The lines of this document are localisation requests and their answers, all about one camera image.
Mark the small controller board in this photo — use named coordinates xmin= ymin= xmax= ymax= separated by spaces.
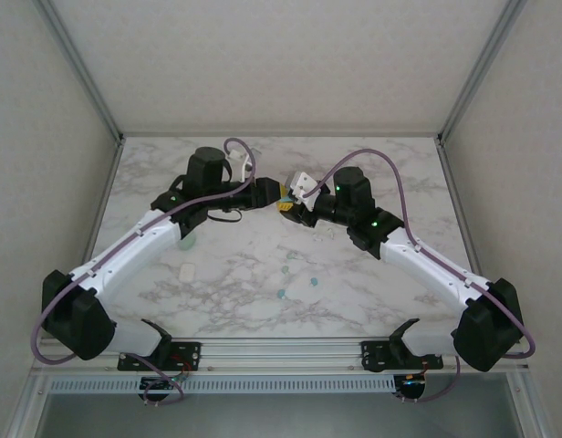
xmin=140 ymin=372 xmax=187 ymax=390
xmin=396 ymin=371 xmax=429 ymax=390

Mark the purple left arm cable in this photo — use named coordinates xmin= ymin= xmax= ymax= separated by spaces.
xmin=30 ymin=138 xmax=259 ymax=407

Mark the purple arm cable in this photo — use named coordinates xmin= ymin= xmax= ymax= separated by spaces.
xmin=30 ymin=138 xmax=259 ymax=407
xmin=298 ymin=149 xmax=536 ymax=405

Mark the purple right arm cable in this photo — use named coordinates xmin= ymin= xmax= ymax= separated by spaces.
xmin=298 ymin=149 xmax=536 ymax=405

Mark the thin black left gripper cable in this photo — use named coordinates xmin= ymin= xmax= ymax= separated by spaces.
xmin=206 ymin=207 xmax=244 ymax=225

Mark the aluminium table edge rail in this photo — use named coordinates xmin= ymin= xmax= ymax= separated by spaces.
xmin=78 ymin=139 xmax=126 ymax=284
xmin=437 ymin=139 xmax=483 ymax=275

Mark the aluminium mounting rail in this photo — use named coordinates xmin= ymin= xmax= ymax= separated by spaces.
xmin=199 ymin=339 xmax=364 ymax=373

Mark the aluminium frame post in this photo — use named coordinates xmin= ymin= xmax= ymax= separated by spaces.
xmin=437 ymin=0 xmax=542 ymax=143
xmin=34 ymin=0 xmax=126 ymax=143

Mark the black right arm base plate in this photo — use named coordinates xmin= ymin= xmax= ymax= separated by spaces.
xmin=360 ymin=339 xmax=446 ymax=371

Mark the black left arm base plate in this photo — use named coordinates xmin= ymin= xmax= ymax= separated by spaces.
xmin=116 ymin=339 xmax=203 ymax=371

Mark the grey slotted cable duct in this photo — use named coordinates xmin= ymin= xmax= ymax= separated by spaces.
xmin=47 ymin=376 xmax=397 ymax=394

